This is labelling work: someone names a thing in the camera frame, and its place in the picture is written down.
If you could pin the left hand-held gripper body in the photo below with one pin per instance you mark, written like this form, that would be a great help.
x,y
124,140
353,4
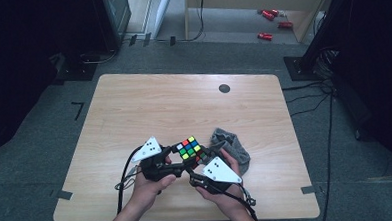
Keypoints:
x,y
149,149

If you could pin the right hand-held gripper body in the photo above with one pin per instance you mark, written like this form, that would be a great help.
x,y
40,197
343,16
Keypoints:
x,y
220,173

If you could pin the multicoloured puzzle cube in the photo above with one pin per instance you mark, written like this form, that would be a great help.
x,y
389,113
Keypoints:
x,y
189,147

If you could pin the grey terry cloth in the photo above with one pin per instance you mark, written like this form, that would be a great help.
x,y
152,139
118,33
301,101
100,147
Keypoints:
x,y
234,145

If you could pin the person's right hand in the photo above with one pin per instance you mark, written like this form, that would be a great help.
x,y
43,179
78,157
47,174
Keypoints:
x,y
231,202

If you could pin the person's left hand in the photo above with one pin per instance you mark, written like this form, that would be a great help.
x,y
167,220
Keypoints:
x,y
147,192

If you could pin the dark round table grommet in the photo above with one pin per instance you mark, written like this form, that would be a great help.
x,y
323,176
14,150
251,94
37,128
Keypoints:
x,y
224,88

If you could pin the grey tape strip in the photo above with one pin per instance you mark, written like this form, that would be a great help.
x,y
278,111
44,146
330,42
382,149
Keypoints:
x,y
308,189
64,195

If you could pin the black floor plate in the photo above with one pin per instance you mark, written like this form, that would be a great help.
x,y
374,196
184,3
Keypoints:
x,y
75,70

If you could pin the black tape piece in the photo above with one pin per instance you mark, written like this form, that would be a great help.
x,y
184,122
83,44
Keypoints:
x,y
133,39
172,40

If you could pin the black stand base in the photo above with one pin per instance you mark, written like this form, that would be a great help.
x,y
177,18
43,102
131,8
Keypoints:
x,y
295,69

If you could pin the red can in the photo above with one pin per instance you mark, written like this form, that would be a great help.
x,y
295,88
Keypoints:
x,y
268,15
275,12
285,25
265,36

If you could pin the black cabinet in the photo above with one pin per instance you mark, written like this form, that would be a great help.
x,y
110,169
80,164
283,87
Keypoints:
x,y
116,17

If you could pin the white panel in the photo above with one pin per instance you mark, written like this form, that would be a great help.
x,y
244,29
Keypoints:
x,y
161,8

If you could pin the small white object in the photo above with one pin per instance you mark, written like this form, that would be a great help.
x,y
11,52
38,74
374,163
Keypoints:
x,y
281,14

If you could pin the black curtain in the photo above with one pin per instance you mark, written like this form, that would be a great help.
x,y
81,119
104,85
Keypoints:
x,y
15,65
375,49

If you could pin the black stand pole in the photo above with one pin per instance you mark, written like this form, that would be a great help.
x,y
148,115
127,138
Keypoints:
x,y
320,28

